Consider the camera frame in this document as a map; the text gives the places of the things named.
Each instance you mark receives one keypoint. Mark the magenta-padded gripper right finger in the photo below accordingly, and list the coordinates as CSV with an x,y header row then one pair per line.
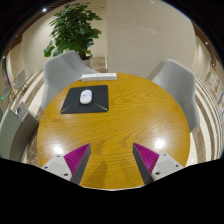
x,y
146,159

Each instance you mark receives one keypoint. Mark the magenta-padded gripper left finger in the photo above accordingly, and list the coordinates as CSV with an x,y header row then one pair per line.
x,y
78,158

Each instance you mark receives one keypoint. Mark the white cartoon-print computer mouse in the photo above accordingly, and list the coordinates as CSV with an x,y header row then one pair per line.
x,y
85,96

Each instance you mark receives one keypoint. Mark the black mouse pad green lines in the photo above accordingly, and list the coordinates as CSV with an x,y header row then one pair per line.
x,y
100,100

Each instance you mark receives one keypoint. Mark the grey-green armchair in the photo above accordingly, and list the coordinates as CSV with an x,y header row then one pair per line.
x,y
13,133

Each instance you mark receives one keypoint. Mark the grey shell chair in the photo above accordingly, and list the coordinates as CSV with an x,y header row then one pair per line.
x,y
61,71
176,85

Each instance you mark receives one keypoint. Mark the white rectangular box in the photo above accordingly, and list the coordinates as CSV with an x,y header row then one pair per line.
x,y
99,77

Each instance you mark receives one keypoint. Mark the small white chair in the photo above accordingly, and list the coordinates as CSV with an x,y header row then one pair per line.
x,y
20,78

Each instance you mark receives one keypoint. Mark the red white poster stand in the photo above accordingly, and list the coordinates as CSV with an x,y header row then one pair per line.
x,y
216,88

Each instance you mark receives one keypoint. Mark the green potted plant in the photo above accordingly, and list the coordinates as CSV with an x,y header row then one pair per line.
x,y
73,28

